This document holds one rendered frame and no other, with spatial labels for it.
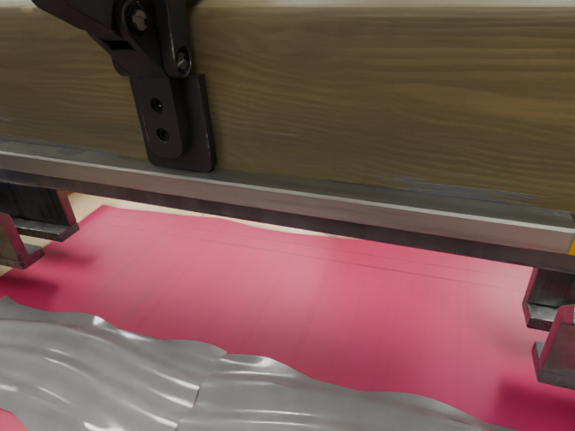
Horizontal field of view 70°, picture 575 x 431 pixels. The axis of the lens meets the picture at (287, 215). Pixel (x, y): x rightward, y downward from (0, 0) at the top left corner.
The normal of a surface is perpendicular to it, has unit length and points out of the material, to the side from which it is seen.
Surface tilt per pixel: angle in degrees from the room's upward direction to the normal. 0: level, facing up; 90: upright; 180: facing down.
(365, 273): 0
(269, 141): 90
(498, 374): 0
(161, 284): 0
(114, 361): 32
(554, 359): 90
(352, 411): 15
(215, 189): 90
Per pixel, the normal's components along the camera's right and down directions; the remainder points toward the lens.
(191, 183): -0.33, 0.50
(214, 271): -0.06, -0.85
